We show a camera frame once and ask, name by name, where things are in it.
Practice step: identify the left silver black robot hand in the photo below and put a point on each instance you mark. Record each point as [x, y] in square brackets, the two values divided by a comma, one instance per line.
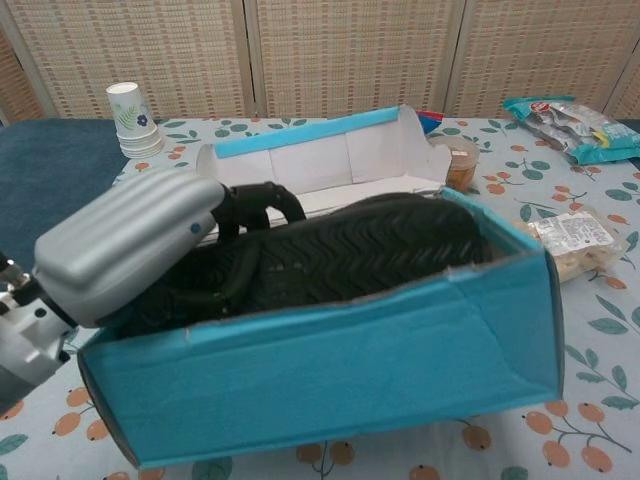
[130, 240]

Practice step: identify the black shoe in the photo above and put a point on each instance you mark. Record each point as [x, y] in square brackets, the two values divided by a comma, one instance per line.
[350, 255]

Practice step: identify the blue shoe box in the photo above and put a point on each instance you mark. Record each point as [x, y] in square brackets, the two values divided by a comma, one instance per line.
[325, 375]

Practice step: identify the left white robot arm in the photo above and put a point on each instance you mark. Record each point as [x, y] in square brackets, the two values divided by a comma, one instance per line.
[25, 350]

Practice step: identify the white paper cup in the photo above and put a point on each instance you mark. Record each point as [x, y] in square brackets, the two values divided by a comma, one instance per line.
[132, 125]

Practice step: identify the bamboo folding screen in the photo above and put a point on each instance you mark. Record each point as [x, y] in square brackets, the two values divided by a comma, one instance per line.
[350, 55]

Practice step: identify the blue snack bag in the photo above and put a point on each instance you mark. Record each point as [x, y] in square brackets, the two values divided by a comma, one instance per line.
[431, 122]

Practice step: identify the round clear tub brown food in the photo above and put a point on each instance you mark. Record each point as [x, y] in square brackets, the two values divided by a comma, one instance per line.
[460, 165]

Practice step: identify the clear bag pale snacks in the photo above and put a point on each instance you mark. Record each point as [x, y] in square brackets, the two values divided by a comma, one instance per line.
[575, 240]

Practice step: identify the teal clear snack package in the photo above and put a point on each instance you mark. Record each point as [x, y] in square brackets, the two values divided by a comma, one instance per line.
[575, 132]

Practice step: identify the floral tablecloth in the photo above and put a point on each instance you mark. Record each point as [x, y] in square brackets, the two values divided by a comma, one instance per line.
[600, 350]

